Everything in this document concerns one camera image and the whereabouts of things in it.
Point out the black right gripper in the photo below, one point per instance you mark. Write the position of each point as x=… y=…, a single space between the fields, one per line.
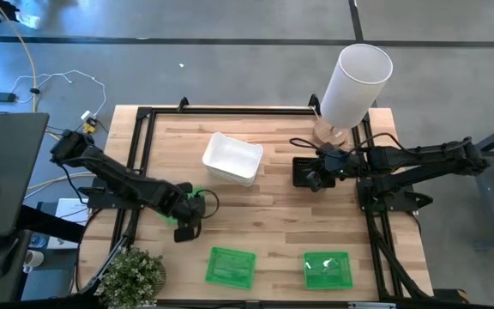
x=337 y=163

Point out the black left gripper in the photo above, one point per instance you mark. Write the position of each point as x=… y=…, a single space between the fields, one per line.
x=180 y=206

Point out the black plastic basket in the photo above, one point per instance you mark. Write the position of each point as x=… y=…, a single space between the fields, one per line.
x=300 y=177

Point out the white plastic basket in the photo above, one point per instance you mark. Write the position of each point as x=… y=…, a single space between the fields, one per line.
x=238 y=183
x=232 y=154

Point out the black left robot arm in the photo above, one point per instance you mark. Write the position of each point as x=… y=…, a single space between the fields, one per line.
x=118 y=178

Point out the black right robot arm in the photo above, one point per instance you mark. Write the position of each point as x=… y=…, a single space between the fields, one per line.
x=423 y=156

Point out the white table lamp wooden base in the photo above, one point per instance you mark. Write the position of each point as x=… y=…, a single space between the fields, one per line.
x=354 y=86

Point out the small potted green plant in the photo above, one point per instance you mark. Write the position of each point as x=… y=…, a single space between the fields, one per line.
x=129 y=276

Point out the white booklet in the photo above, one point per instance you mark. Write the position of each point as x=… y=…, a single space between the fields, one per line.
x=72 y=208

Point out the white and yellow plug adapter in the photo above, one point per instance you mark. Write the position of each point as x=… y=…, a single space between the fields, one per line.
x=88 y=122

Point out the black bar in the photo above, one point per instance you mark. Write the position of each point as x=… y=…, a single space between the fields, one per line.
x=50 y=223

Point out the white mug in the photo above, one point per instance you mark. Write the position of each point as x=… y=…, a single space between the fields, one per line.
x=33 y=259

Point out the dark grey side desk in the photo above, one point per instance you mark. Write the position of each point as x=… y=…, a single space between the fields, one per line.
x=7 y=163

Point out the black computer mouse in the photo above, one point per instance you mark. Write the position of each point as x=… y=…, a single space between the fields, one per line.
x=0 y=259

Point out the person's shoe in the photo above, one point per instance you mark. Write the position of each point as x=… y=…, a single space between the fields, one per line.
x=28 y=19

